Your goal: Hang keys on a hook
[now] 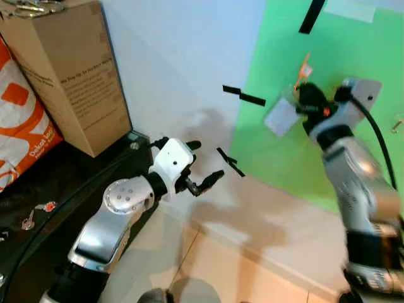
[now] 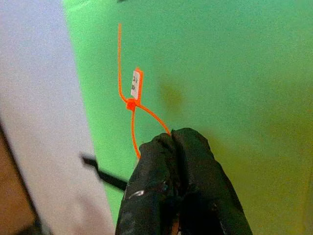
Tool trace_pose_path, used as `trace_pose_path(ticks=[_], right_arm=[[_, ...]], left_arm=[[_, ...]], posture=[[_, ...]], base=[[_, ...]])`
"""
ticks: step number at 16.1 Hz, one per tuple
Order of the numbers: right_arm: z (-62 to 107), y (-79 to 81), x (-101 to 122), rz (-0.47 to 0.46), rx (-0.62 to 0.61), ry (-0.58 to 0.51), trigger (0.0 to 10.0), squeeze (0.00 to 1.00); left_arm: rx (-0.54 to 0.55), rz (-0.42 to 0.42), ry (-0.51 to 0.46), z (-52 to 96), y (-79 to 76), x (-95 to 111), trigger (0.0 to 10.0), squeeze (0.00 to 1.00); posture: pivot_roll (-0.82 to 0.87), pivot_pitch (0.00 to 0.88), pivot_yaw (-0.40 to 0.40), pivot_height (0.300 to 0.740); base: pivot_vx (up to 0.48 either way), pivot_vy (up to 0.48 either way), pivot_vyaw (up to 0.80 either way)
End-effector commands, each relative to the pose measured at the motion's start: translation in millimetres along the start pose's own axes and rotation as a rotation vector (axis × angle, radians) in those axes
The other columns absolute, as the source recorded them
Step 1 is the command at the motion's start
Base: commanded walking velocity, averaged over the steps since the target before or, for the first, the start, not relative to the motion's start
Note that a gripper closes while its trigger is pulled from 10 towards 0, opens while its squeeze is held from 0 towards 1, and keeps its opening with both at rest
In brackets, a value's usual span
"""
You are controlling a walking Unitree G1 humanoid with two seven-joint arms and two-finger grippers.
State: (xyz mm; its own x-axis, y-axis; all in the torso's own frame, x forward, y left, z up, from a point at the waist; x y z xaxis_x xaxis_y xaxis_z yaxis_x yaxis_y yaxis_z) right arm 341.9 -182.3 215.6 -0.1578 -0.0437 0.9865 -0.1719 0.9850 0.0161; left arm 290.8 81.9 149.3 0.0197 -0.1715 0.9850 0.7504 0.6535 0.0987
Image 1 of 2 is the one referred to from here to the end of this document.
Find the grey robot left foot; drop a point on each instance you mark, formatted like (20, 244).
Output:
(154, 297)

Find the red-headed key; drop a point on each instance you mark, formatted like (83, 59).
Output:
(47, 206)

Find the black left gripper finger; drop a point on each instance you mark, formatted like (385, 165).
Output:
(211, 181)
(193, 145)

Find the silver key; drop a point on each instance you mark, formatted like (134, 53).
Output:
(28, 222)

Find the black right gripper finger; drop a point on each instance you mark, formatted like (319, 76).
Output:
(303, 108)
(308, 91)

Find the key card with orange loop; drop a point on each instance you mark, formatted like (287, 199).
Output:
(281, 118)

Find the wide black tape strip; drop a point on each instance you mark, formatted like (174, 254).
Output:
(312, 16)

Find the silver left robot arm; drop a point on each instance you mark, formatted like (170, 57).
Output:
(107, 233)

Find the green wall sheet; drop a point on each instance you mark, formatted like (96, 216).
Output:
(372, 50)

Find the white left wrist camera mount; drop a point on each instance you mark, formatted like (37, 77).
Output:
(172, 161)

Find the wide white tape piece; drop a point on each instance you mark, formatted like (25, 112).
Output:
(350, 9)

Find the brown printed cardboard box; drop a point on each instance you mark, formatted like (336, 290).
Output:
(69, 69)

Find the thin black tape strip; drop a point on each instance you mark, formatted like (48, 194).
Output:
(230, 161)

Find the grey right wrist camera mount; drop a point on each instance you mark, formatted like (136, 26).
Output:
(363, 95)

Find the black cabinet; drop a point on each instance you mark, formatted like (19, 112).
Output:
(69, 177)

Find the long black tape strip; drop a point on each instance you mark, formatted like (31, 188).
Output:
(252, 99)

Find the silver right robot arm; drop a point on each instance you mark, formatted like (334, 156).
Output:
(360, 183)

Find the orange and white bag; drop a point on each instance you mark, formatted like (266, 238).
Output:
(22, 126)

